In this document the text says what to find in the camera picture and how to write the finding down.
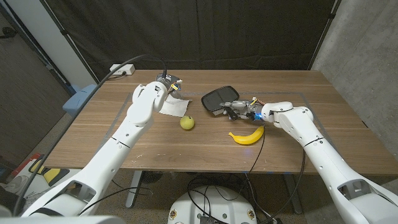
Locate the white power strip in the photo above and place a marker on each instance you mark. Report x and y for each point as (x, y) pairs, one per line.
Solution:
(126, 68)

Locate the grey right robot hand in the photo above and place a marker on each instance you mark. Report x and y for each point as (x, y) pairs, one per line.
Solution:
(245, 109)

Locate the black hand mirror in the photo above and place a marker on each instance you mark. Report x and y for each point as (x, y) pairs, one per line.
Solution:
(217, 96)

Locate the red floor item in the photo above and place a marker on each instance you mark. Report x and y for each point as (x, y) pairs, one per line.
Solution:
(23, 165)

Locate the light blue bin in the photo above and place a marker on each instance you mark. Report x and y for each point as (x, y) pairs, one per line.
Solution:
(76, 101)

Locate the grey table leg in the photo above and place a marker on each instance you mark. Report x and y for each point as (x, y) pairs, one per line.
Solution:
(293, 194)
(133, 189)

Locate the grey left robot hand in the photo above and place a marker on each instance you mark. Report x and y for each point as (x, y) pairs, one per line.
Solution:
(172, 84)

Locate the yellow banana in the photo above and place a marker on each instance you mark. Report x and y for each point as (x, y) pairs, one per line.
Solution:
(247, 139)

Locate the black backdrop stand pole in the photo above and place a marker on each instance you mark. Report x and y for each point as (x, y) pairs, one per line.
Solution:
(323, 31)
(73, 48)

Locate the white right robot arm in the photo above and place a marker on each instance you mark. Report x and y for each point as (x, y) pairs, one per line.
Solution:
(326, 161)

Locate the black round fan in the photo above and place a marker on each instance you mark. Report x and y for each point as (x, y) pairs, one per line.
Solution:
(152, 177)

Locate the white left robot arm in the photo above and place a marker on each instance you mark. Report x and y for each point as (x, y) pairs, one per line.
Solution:
(124, 140)

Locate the white paper towel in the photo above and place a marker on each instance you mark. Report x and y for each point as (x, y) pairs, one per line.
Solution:
(175, 107)

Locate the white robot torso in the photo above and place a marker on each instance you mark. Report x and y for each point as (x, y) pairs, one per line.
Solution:
(214, 205)

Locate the yellow and black floor item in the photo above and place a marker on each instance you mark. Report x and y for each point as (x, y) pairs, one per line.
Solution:
(51, 174)

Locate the yellow lemon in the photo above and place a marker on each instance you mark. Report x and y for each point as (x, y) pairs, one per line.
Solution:
(187, 122)

